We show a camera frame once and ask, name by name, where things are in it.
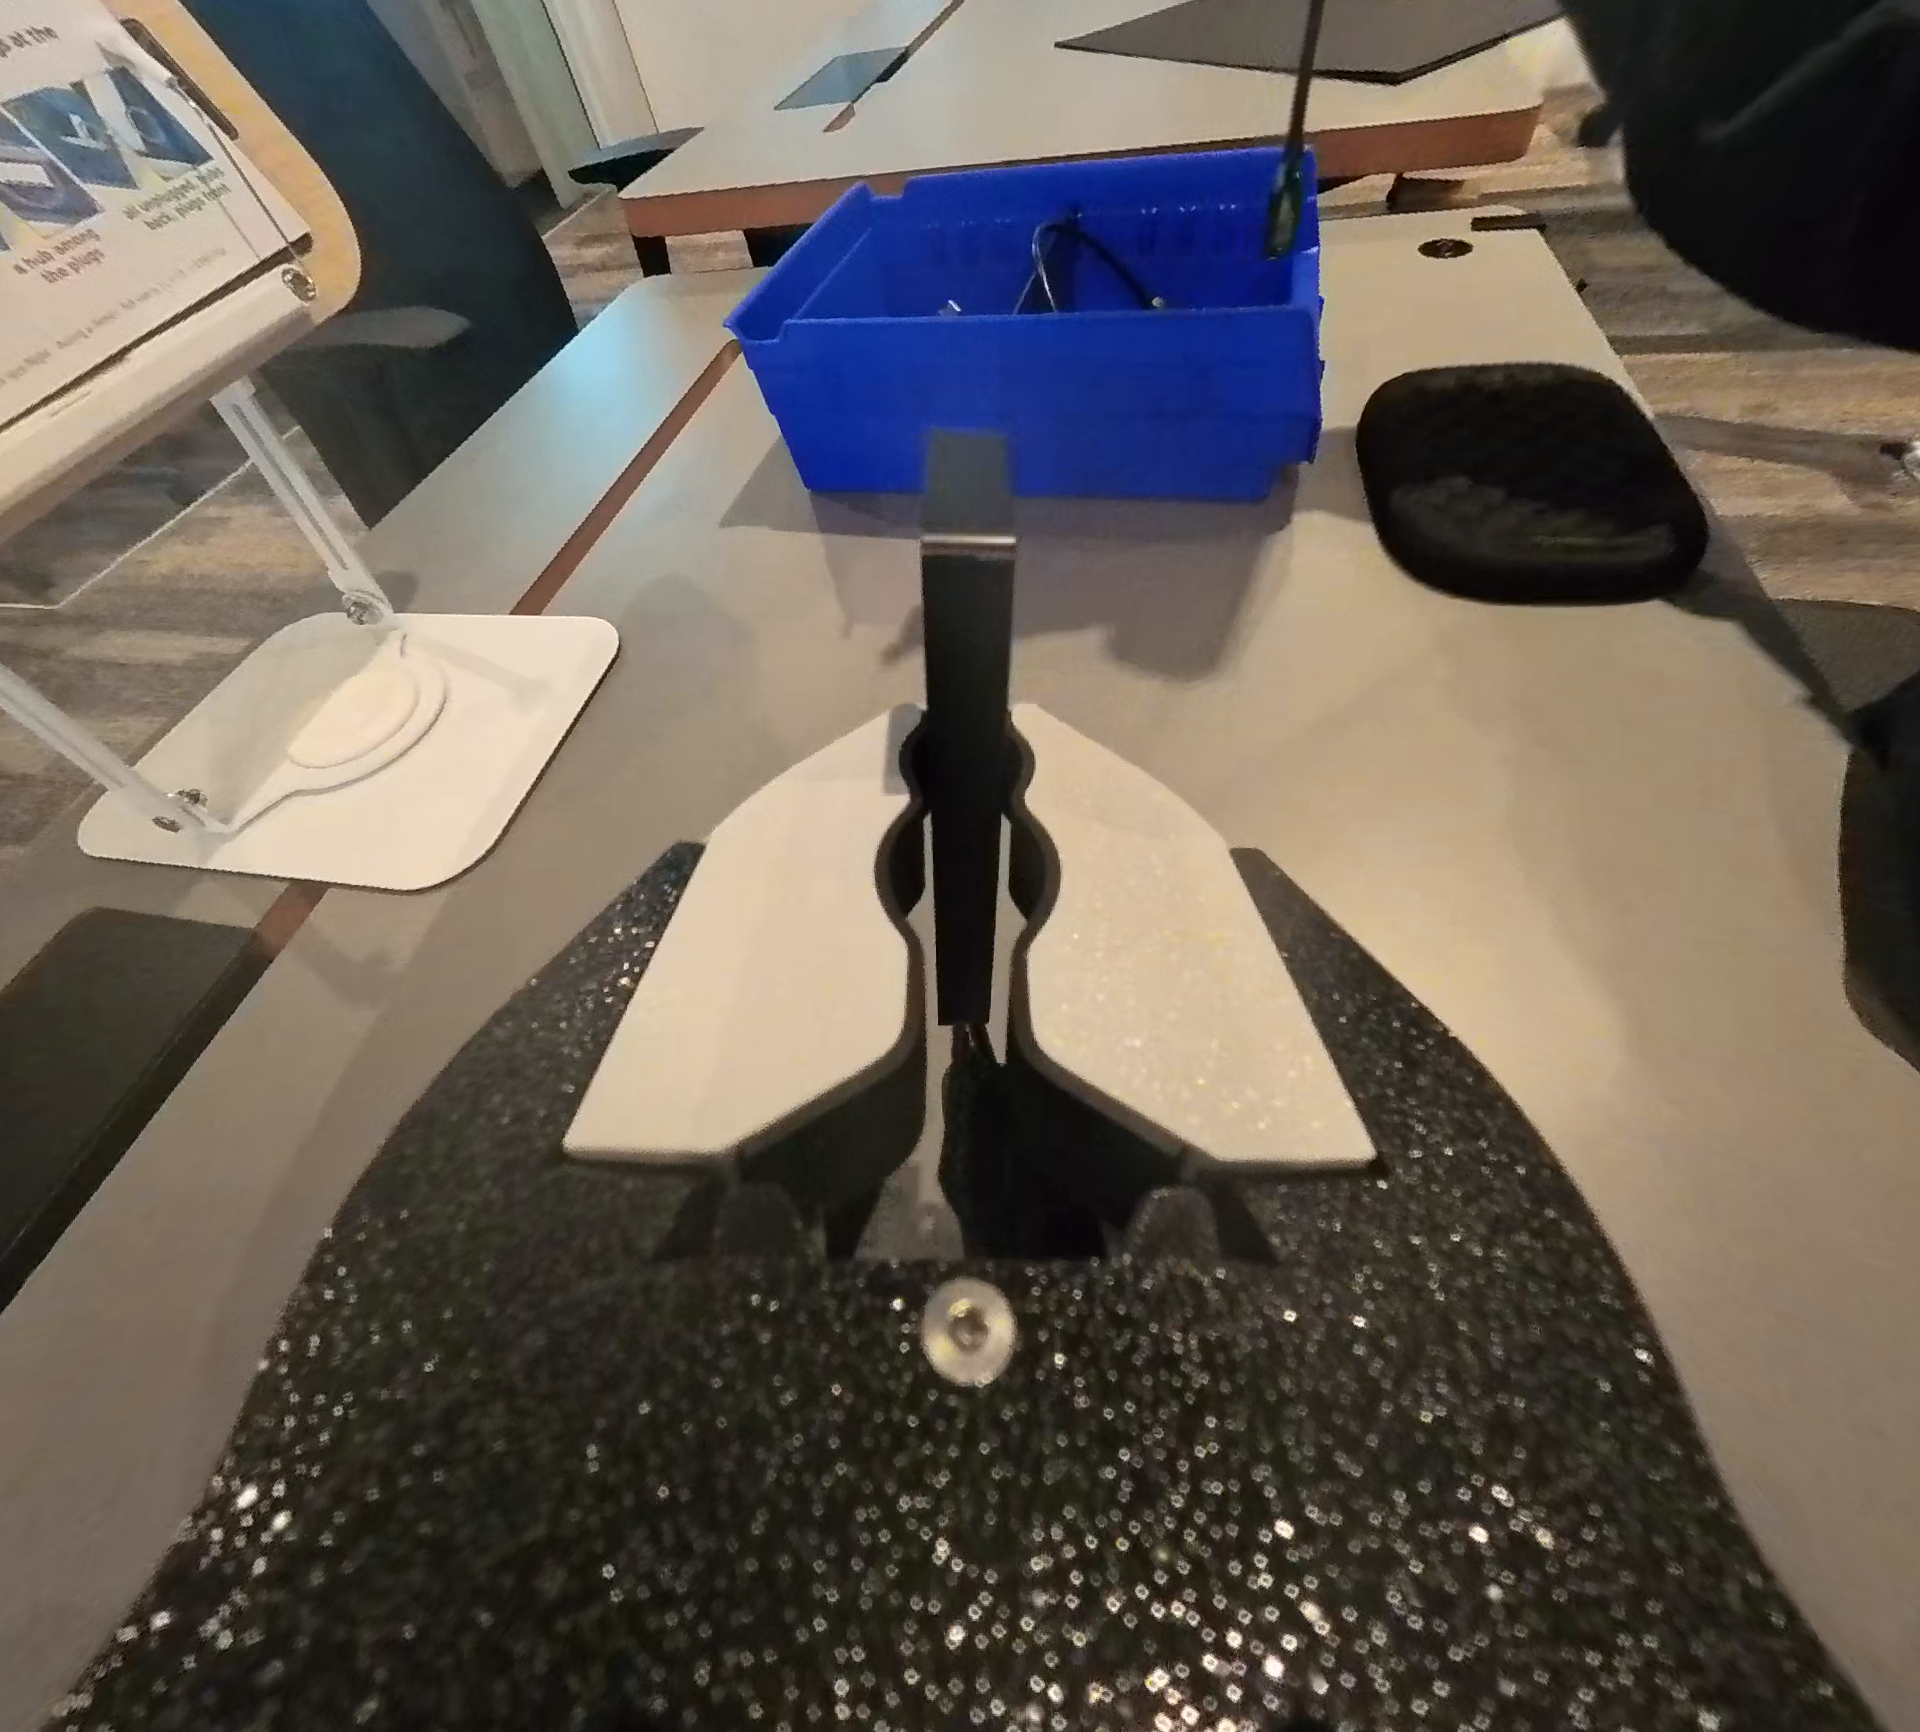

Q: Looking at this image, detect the black rectangular pad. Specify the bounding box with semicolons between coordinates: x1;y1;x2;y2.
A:
0;907;266;1305

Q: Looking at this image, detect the grey usb hub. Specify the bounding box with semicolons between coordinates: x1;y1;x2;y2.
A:
914;430;1013;1033

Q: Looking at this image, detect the black oval wrist pad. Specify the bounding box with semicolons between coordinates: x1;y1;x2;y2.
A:
1354;361;1715;604

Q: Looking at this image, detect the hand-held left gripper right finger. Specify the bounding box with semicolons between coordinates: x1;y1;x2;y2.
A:
1010;706;1377;1263

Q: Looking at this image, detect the person's dark clothing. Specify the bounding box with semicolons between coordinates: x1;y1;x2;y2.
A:
1838;706;1920;1074

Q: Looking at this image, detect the blue plastic bin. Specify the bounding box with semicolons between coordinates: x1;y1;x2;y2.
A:
723;145;1327;510

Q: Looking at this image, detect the printed instruction sheet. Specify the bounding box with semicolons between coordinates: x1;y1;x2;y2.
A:
0;0;306;430

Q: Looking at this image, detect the white wooden document stand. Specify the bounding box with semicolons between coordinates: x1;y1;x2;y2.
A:
0;0;625;896

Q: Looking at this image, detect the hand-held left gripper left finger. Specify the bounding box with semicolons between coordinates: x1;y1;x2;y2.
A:
564;706;928;1257

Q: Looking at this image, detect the black desk mat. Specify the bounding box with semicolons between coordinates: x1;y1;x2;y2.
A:
1052;0;1564;88

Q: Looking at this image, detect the thin cable green plug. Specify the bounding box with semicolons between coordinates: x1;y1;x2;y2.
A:
1266;0;1354;265

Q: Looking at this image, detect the dark table cable cover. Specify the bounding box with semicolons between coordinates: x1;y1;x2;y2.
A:
774;44;909;110

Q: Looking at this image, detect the black office chair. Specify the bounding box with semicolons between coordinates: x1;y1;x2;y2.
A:
117;0;580;529

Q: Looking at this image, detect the white wood-edged table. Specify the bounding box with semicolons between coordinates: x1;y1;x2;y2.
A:
618;0;1546;278

